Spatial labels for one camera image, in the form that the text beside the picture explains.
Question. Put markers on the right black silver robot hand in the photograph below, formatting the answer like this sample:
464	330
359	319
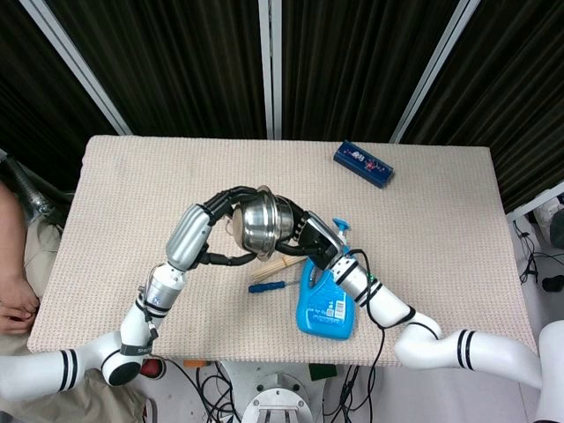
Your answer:
324	240

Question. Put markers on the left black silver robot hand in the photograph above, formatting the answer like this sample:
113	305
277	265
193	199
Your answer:
187	238

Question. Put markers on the bystander bare hand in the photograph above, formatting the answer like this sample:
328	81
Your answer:
15	304

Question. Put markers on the metal bowl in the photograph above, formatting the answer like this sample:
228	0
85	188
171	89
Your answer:
284	220
257	224

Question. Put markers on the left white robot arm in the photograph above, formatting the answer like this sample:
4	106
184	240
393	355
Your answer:
132	321

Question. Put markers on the bystander bare forearm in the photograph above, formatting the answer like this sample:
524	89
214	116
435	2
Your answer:
11	229

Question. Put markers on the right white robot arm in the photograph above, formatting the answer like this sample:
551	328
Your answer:
440	343

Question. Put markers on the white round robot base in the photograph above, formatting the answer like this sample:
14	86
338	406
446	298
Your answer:
279	398

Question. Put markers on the wooden chopstick bundle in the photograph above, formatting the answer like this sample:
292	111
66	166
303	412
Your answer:
273	267

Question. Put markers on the khaki trousers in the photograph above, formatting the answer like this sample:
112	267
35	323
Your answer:
42	251

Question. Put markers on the beige waffle tablecloth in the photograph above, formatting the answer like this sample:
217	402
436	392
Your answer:
132	185

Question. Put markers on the blue detergent bottle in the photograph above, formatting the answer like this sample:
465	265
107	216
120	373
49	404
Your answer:
317	317

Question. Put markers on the dark blue printed box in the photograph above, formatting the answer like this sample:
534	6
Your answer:
361	162

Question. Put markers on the small orange block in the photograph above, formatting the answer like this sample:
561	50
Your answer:
194	364

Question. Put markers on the dark green block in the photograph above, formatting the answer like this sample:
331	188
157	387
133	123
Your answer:
324	372

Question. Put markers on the red round button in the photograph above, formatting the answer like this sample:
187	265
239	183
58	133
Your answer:
152	368

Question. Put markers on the dark pleated curtain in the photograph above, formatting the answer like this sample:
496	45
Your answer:
185	66

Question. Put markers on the small black floor object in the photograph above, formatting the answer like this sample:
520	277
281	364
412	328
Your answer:
553	283

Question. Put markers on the white upright frame post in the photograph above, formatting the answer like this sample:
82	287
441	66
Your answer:
269	66

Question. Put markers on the white slanted frame post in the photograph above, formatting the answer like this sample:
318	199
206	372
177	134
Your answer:
440	66
79	66

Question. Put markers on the white frame beam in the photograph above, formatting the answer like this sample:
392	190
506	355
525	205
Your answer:
535	200

